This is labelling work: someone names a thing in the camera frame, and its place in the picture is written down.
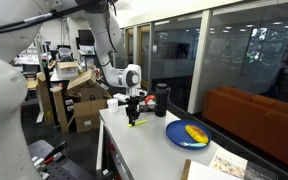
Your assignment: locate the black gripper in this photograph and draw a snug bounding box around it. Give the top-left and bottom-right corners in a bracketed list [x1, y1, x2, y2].
[126, 95, 142, 127]

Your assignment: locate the yellow marker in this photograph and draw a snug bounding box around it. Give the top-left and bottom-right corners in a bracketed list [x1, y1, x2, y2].
[127, 119, 149, 129]

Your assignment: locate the white cup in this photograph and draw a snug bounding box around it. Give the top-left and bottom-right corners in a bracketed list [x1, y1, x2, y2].
[106, 98, 120, 114]

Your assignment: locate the small dark box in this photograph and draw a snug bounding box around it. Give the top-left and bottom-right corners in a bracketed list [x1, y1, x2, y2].
[139, 100, 157, 113]

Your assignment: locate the red ball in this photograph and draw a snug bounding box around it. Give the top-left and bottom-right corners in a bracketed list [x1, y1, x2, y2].
[144, 94, 158, 105]

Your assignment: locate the black bottle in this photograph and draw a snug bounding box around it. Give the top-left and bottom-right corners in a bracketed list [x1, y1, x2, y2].
[154, 83, 172, 118]

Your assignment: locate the low cardboard box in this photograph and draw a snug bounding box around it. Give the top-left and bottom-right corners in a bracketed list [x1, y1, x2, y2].
[77, 83, 113, 103]

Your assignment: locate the blue plate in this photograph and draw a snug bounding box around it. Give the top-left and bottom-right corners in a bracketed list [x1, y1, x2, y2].
[165, 119, 213, 151]

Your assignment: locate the large cardboard box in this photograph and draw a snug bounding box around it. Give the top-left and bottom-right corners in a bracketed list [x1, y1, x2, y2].
[73, 98, 109, 134]

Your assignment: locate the tilted cardboard box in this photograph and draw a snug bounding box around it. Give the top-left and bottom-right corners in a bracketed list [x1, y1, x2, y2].
[66, 69, 98, 96]

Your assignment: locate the leaning cardboard plank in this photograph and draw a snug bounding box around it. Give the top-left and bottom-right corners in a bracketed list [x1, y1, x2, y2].
[50, 85, 75, 134]

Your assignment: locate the white topped cardboard box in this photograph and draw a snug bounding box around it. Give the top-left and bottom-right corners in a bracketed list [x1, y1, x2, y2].
[55, 60, 80, 80]

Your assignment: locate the black pole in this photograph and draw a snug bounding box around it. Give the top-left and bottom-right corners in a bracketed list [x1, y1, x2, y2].
[40, 54, 61, 129]

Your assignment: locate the black orange clamp tool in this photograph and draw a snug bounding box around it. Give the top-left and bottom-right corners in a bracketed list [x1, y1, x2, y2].
[38, 140, 69, 166]

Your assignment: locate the black perforated board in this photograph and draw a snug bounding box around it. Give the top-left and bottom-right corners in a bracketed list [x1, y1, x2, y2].
[27, 139, 97, 180]

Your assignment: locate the white notebook with brown edge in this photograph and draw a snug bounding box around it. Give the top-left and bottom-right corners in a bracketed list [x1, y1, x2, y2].
[181, 159, 242, 180]

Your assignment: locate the tall cardboard sheet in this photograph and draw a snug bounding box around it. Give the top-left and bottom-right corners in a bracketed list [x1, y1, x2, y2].
[32, 71, 56, 126]

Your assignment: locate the black monitor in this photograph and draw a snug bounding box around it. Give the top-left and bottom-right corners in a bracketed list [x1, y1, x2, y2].
[77, 29, 97, 47]

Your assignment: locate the colourful printed booklet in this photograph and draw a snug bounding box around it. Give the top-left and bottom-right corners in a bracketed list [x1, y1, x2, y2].
[208, 147, 249, 180]

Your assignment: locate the orange sofa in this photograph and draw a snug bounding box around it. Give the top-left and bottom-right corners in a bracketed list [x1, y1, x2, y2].
[202, 85, 288, 169]

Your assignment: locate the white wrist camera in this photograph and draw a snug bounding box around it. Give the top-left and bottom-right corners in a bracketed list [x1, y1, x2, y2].
[112, 92, 131, 103]

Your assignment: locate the fork with light blue handle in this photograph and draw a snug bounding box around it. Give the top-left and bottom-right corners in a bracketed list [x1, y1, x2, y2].
[179, 141, 208, 149]

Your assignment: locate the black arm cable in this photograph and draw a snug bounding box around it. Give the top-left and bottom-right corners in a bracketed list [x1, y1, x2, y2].
[0, 0, 102, 38]

